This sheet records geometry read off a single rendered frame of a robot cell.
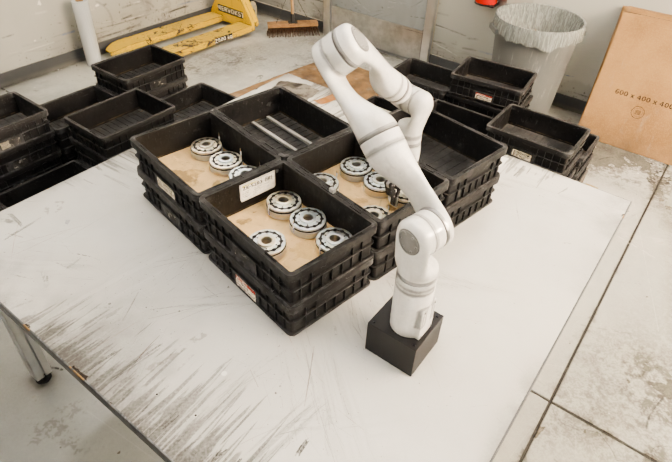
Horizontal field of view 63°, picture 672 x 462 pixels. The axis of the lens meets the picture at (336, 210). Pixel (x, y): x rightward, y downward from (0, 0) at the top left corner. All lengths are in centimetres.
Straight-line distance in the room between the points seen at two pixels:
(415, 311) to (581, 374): 131
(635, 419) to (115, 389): 183
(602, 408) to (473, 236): 93
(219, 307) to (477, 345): 69
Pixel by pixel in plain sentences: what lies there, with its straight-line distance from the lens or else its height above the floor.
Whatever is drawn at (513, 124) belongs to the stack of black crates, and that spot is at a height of 49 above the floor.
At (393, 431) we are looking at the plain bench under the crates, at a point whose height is 70.
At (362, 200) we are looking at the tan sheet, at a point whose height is 83.
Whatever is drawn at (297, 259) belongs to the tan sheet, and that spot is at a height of 83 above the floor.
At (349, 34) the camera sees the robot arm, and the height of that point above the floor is 142.
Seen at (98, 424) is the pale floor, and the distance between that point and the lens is 224.
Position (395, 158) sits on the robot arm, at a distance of 112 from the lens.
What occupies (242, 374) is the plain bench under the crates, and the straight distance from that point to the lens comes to 138.
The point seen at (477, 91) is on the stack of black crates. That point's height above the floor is 54.
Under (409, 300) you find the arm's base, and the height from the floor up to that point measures 93.
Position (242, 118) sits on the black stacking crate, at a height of 86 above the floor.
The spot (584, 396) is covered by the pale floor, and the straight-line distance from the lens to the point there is 241.
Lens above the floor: 182
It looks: 38 degrees down
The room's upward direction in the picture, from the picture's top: 3 degrees clockwise
